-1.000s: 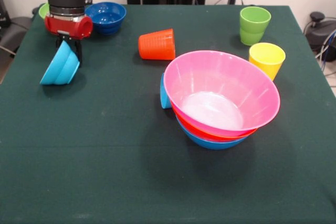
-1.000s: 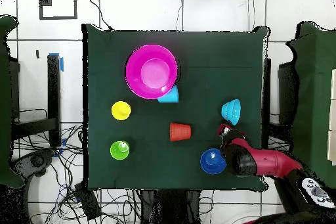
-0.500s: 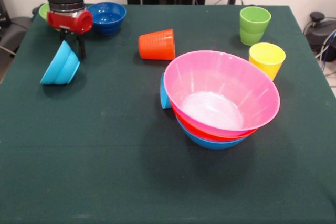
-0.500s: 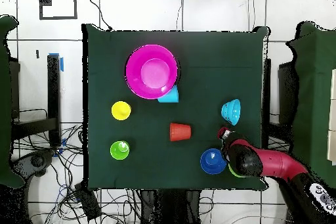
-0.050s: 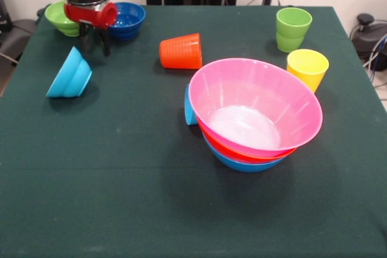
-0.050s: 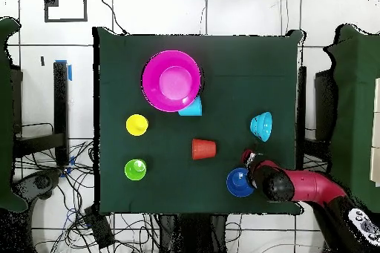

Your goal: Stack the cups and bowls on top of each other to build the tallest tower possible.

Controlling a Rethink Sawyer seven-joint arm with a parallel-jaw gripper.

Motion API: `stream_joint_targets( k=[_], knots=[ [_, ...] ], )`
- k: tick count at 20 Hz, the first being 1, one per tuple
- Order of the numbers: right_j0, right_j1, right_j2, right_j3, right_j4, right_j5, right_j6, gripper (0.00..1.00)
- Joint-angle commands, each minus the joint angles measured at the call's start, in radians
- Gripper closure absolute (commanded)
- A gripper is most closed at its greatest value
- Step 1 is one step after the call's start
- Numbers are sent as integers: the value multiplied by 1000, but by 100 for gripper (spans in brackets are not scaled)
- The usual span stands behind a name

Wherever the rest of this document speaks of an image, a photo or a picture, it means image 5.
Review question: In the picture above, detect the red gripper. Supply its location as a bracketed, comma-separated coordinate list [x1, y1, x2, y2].
[63, 1, 119, 57]

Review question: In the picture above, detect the light blue ribbed bowl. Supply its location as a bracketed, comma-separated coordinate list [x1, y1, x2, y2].
[45, 46, 93, 99]

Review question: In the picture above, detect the green ribbed bowl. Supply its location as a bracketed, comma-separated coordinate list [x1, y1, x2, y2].
[44, 0, 81, 37]

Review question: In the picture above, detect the orange cup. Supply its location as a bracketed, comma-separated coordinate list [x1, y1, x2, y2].
[159, 32, 203, 70]

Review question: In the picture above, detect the light blue cup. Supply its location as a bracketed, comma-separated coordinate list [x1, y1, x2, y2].
[184, 84, 200, 126]

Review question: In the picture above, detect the large pink bowl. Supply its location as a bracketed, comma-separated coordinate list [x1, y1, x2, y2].
[188, 57, 324, 158]

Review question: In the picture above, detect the large orange bowl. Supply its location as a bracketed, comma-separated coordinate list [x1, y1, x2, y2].
[196, 115, 299, 164]

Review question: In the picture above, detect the large blue bowl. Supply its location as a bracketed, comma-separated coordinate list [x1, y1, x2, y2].
[203, 135, 291, 173]

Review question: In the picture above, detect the green cup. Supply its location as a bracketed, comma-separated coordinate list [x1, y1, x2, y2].
[276, 7, 313, 53]

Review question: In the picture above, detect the yellow cup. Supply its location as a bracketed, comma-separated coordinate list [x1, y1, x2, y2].
[286, 48, 330, 95]

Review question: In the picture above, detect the dark blue ribbed bowl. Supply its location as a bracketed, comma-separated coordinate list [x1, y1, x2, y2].
[107, 1, 147, 41]

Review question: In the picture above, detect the dark green tablecloth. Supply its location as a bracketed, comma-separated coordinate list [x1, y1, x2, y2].
[0, 3, 387, 258]

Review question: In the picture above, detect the bundle of floor cables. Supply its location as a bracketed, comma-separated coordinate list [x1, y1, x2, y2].
[362, 33, 387, 102]

